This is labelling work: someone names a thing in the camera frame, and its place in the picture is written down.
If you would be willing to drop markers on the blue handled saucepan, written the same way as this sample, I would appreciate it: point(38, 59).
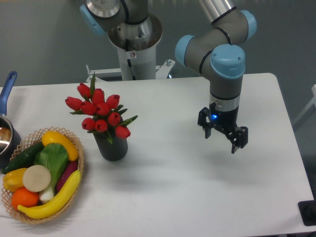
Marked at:
point(9, 137)

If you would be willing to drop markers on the beige round disc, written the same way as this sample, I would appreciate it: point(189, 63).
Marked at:
point(36, 178)

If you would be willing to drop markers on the green cucumber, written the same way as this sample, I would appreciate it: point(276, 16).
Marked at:
point(24, 159)

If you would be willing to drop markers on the black clamp at table edge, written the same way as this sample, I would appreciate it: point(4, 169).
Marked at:
point(308, 212)

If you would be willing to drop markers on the orange fruit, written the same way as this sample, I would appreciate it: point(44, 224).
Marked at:
point(25, 198)

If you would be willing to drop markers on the red tulip bouquet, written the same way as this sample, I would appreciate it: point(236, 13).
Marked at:
point(104, 114)

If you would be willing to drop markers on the white frame at right edge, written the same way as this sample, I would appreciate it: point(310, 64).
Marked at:
point(306, 112)

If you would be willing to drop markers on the yellow bell pepper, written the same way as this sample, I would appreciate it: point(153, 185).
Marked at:
point(13, 180)

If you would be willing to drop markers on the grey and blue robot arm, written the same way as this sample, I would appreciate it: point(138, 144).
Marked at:
point(216, 56)

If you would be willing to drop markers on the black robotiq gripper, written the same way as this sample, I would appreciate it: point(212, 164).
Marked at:
point(226, 123)

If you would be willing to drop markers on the dark grey ribbed vase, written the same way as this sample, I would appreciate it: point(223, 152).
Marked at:
point(111, 151)

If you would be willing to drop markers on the yellow banana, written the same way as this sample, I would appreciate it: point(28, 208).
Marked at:
point(56, 203)

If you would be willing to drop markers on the purple sweet potato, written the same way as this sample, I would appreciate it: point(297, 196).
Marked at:
point(70, 168)

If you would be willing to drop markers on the woven wicker basket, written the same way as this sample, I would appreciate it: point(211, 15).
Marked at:
point(30, 140)

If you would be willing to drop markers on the green bok choy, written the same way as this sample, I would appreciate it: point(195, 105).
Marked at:
point(55, 158)

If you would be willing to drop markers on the yellow squash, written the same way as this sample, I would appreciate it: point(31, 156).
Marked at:
point(57, 137)

